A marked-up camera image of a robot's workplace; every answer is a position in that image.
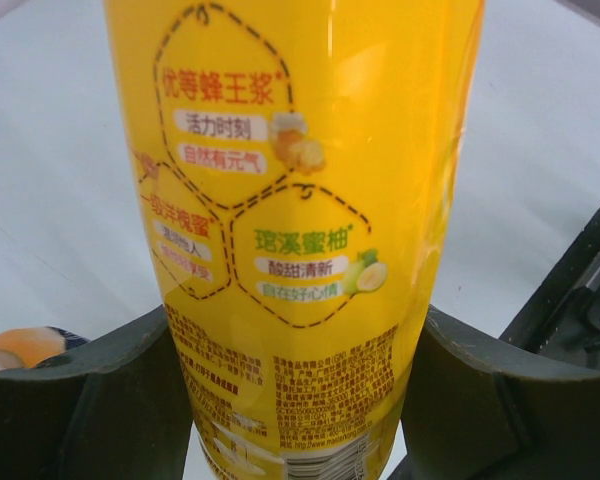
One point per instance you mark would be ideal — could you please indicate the yellow honey pomelo drink bottle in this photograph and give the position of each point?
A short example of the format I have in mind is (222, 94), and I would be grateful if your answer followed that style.
(294, 163)

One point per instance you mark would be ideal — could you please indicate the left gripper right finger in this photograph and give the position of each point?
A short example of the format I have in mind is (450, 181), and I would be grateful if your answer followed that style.
(477, 407)

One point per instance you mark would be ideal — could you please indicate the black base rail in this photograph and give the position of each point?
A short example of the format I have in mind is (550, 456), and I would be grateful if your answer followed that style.
(561, 319)

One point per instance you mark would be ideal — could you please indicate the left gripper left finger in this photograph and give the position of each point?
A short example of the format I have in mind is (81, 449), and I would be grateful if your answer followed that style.
(114, 408)

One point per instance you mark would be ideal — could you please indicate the orange juice bottle yellow cap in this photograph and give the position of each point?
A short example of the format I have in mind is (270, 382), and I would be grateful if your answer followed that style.
(28, 347)

